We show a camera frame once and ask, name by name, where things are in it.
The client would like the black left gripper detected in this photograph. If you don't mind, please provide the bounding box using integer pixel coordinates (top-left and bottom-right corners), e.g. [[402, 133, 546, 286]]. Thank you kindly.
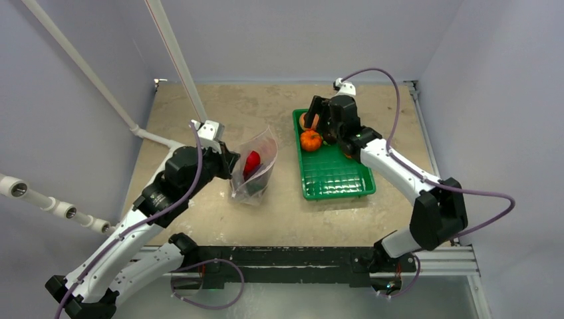
[[183, 140, 239, 199]]

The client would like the toy peach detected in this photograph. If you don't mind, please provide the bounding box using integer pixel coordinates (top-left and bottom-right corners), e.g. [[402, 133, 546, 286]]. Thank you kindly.
[[299, 112, 322, 131]]

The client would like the orange toy pumpkin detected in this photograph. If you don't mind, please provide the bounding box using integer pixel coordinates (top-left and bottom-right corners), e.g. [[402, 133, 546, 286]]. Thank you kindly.
[[299, 130, 323, 152]]

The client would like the red toy tomato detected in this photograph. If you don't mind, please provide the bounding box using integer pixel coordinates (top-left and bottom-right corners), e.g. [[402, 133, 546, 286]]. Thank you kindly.
[[243, 151, 261, 180]]

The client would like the purple toy eggplant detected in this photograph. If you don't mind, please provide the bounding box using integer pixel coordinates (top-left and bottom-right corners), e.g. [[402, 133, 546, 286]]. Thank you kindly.
[[245, 163, 263, 181]]

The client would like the clear pink zip top bag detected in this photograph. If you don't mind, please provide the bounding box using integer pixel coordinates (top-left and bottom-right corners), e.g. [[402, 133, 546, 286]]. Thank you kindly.
[[230, 127, 278, 206]]

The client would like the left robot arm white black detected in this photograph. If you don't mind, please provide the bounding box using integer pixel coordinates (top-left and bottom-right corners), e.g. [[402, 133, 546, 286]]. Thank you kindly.
[[45, 142, 240, 318]]

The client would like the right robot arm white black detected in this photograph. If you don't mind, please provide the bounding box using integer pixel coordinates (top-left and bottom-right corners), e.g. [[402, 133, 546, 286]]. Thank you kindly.
[[304, 95, 468, 270]]

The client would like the green plastic tray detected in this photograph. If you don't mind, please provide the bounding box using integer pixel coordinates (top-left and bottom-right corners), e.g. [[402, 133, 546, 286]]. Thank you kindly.
[[292, 109, 376, 201]]

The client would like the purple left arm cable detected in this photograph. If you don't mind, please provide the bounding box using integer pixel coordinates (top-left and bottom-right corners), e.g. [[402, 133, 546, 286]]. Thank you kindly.
[[53, 121, 204, 319]]

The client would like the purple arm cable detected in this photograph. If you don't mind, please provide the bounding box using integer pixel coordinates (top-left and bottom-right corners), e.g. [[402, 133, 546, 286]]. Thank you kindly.
[[53, 121, 204, 319], [341, 67, 516, 241]]

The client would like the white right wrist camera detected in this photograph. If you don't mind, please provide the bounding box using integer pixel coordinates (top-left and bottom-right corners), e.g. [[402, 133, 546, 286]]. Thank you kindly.
[[333, 78, 356, 97]]

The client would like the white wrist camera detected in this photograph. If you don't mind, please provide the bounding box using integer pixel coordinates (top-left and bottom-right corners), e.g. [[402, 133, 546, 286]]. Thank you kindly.
[[333, 78, 356, 97], [191, 120, 225, 154]]

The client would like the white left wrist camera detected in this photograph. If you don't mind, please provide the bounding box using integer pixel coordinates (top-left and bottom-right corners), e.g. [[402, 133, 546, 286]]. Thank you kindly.
[[191, 120, 225, 154]]

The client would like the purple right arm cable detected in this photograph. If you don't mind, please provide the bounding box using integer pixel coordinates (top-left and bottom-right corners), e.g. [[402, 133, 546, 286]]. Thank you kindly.
[[341, 67, 516, 241]]

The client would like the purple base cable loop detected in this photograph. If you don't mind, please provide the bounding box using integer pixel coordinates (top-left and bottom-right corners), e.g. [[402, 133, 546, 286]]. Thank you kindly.
[[170, 259, 245, 311]]

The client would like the white pvc pipe frame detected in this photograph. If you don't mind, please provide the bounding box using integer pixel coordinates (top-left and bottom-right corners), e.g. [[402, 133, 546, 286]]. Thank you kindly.
[[0, 0, 208, 234]]

